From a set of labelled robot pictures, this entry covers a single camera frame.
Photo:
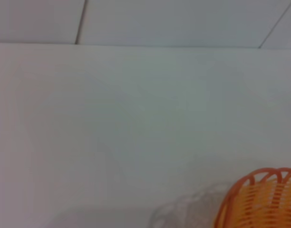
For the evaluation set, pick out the orange woven plastic basket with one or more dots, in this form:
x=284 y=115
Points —
x=266 y=202

